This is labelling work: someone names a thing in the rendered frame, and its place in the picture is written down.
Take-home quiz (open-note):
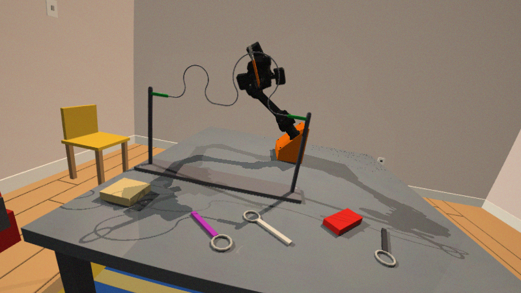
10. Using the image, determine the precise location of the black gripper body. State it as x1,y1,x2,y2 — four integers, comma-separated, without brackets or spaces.
236,67,286,90

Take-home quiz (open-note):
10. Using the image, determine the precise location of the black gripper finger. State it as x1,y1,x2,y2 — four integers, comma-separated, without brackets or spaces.
249,74,259,91
259,72,272,91

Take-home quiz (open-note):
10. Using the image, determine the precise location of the red flat block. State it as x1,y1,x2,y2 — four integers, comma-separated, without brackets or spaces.
323,208,363,235

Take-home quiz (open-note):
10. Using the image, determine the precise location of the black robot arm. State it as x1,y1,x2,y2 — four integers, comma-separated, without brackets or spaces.
246,42,300,140

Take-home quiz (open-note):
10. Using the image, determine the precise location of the beige loop with straight handle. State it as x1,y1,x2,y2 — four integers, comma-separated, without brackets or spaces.
243,210,292,245

